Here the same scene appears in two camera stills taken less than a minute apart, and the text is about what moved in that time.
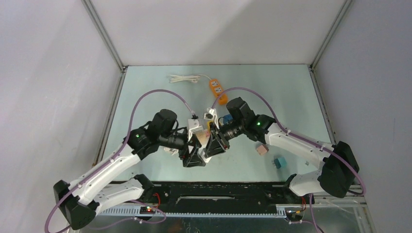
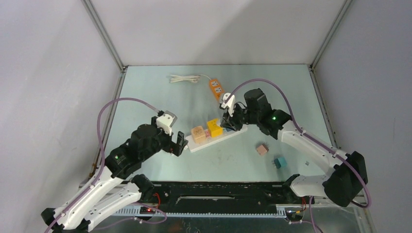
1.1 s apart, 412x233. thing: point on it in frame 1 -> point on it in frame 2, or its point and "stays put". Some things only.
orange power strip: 217,90 stays put
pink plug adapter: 262,149 stays put
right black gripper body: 220,135 -> 238,119
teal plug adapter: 281,162 stays put
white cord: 179,78 stays put
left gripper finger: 195,159 -> 181,143
